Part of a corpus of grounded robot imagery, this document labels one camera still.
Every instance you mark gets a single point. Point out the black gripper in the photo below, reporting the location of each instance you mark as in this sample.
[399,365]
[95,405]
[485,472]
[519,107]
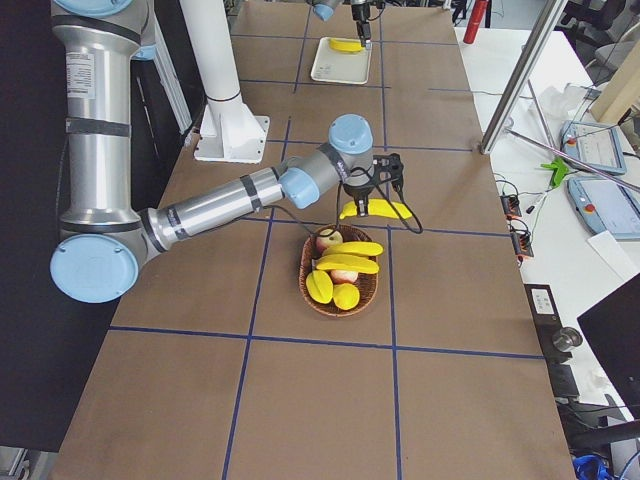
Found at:
[358,190]
[359,12]

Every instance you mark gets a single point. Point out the yellow banana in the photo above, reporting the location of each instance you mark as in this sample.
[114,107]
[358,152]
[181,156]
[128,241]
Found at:
[359,248]
[346,45]
[347,262]
[378,207]

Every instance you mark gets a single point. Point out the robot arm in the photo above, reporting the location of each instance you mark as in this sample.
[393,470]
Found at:
[324,9]
[113,225]

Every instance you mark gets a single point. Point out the brown wicker basket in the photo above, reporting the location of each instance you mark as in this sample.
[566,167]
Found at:
[366,283]

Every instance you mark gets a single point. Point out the white bear tray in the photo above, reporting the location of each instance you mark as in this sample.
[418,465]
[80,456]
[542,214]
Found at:
[334,67]

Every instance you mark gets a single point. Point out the pale green pink apple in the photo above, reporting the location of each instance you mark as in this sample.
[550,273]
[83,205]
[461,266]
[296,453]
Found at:
[327,238]

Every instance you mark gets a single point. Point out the dark red apple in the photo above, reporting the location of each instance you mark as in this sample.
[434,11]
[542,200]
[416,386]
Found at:
[344,276]

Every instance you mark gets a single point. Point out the yellow lemon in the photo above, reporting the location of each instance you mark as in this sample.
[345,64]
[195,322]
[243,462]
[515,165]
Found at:
[346,296]

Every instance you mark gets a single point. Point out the red cylinder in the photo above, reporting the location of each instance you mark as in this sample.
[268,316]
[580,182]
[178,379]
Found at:
[477,17]

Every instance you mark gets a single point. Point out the long metal reacher grabber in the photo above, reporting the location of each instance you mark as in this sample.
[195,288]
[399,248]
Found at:
[545,125]

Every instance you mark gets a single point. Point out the black label box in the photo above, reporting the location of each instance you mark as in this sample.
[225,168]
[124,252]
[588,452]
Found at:
[545,317]

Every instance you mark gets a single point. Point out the near blue teach pendant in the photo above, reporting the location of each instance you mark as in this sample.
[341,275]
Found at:
[605,206]

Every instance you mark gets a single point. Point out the blue teach pendant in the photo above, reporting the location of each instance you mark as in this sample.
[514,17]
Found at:
[605,206]
[597,145]

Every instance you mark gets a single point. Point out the metal cup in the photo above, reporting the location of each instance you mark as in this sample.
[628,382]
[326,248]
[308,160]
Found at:
[566,339]

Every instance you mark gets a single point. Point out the far blue teach pendant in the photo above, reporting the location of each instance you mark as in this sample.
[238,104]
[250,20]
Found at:
[597,145]

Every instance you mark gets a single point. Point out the black monitor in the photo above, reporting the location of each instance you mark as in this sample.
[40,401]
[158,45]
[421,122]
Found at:
[611,328]

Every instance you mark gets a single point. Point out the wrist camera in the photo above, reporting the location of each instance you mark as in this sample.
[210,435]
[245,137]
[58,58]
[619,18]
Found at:
[388,168]

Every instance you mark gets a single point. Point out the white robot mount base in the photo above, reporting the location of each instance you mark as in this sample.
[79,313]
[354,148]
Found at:
[229,131]

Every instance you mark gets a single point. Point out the aluminium frame post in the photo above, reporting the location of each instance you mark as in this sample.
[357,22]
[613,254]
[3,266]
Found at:
[530,53]

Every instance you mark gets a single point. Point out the green handled reacher grabber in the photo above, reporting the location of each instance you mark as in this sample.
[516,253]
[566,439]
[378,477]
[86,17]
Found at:
[576,163]

